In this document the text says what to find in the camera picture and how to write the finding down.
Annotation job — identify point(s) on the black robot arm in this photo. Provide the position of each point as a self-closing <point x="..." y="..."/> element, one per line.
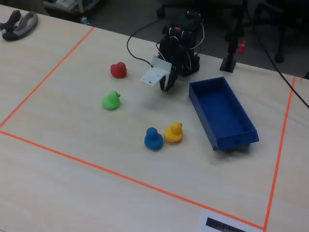
<point x="188" y="33"/>

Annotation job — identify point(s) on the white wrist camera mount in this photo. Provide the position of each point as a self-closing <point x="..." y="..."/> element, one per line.
<point x="155" y="75"/>

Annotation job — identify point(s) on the yellow rubber duck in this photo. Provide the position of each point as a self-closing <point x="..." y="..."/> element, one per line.
<point x="172" y="134"/>

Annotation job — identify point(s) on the blue plastic box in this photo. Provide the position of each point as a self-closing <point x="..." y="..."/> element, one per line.
<point x="223" y="113"/>

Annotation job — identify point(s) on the red rubber duck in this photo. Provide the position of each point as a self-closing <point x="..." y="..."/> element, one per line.
<point x="117" y="72"/>

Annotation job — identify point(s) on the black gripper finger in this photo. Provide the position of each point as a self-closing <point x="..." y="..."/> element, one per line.
<point x="172" y="81"/>
<point x="162" y="83"/>

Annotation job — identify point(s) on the orange tape line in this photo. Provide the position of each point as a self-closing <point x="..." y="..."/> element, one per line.
<point x="46" y="77"/>
<point x="280" y="149"/>
<point x="125" y="178"/>

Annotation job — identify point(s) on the black grey hand tool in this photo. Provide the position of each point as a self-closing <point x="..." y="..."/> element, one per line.
<point x="17" y="29"/>

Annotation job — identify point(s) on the black office chair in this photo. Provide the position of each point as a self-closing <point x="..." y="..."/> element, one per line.
<point x="280" y="29"/>

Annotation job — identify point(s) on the red stand knob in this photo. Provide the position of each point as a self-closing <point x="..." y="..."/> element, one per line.
<point x="242" y="47"/>

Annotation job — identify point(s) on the black camera stand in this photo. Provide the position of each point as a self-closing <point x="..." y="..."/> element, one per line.
<point x="230" y="58"/>

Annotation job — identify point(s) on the blue rubber duck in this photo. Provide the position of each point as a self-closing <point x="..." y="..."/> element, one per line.
<point x="152" y="140"/>

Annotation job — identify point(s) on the white printed paper label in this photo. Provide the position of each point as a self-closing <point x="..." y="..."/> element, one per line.
<point x="205" y="220"/>

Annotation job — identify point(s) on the green rubber duck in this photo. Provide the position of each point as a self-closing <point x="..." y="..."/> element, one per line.
<point x="110" y="102"/>

